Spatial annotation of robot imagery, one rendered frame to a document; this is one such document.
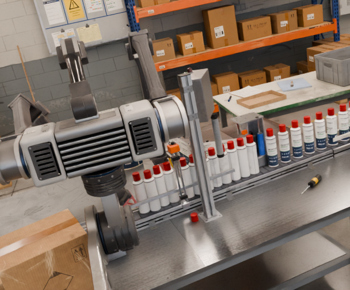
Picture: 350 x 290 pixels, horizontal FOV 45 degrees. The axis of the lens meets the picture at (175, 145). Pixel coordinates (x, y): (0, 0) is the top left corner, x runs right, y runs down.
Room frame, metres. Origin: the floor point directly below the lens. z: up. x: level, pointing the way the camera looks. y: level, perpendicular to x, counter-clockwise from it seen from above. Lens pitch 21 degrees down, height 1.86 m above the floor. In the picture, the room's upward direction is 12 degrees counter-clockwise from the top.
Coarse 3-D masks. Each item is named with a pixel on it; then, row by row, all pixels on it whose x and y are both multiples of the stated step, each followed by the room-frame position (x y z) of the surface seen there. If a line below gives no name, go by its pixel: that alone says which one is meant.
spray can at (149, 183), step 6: (144, 174) 1.74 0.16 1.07; (150, 174) 1.75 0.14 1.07; (144, 180) 1.74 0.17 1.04; (150, 180) 1.73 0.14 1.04; (150, 186) 1.73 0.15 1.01; (150, 192) 1.73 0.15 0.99; (156, 192) 1.74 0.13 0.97; (150, 204) 1.74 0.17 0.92; (156, 204) 1.73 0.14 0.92; (156, 210) 1.73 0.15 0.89
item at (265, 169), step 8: (304, 152) 2.03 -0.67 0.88; (320, 152) 1.99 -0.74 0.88; (280, 160) 2.00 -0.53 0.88; (296, 160) 1.96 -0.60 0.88; (264, 168) 1.95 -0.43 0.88; (272, 168) 1.93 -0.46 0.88; (256, 176) 1.88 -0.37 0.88; (232, 184) 1.84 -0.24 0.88; (184, 200) 1.78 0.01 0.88; (168, 208) 1.74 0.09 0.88; (136, 216) 1.73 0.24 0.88; (144, 216) 1.71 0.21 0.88
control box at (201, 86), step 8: (200, 72) 1.76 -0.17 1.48; (208, 72) 1.82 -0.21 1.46; (192, 80) 1.68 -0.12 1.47; (200, 80) 1.67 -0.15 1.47; (208, 80) 1.79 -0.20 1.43; (200, 88) 1.67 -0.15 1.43; (208, 88) 1.77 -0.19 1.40; (200, 96) 1.67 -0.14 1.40; (208, 96) 1.74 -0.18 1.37; (200, 104) 1.67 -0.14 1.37; (208, 104) 1.72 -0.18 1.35; (200, 112) 1.67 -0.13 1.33; (208, 112) 1.69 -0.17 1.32; (200, 120) 1.67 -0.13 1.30; (208, 120) 1.67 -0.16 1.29
